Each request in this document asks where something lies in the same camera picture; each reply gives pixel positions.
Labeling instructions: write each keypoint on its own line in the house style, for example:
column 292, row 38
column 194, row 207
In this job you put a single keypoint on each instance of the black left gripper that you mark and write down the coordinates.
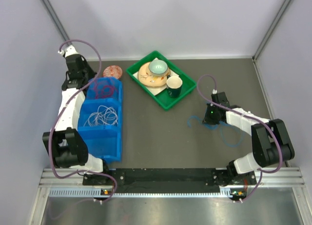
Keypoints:
column 91, row 73

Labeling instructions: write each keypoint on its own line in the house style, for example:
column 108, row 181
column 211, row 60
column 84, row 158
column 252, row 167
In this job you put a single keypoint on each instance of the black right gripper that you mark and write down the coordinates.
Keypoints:
column 207, row 120

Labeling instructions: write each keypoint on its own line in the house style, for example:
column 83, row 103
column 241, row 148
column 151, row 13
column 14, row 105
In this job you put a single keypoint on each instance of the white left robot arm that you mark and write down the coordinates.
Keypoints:
column 64, row 144

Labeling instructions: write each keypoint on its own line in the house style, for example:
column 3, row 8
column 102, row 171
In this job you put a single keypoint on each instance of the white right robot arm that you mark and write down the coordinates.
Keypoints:
column 271, row 143

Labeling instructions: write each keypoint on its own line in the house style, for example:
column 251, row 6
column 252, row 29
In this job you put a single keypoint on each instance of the red patterned small plate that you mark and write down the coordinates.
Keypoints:
column 112, row 71

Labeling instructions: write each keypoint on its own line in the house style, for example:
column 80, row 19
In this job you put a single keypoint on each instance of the green plastic tray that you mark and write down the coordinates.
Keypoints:
column 163, row 99

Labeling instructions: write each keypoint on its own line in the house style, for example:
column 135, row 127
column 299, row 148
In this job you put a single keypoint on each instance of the dark green mug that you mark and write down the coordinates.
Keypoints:
column 174, row 86

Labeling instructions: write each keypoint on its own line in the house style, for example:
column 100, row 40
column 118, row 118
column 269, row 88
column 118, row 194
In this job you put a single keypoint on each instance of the blue plastic bin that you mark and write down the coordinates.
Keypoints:
column 100, row 120

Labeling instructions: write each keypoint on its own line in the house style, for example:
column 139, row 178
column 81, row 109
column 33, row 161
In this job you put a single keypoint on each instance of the beige patterned bowl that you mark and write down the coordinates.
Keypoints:
column 148, row 79

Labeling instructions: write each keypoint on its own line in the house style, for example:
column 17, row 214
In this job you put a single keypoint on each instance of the light teal bowl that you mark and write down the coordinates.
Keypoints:
column 158, row 67

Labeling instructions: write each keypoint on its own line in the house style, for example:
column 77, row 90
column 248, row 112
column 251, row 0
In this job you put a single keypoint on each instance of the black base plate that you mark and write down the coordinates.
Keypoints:
column 173, row 180

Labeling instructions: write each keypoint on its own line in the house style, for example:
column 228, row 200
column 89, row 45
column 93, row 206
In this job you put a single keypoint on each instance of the grey slotted cable duct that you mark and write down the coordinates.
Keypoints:
column 99, row 193

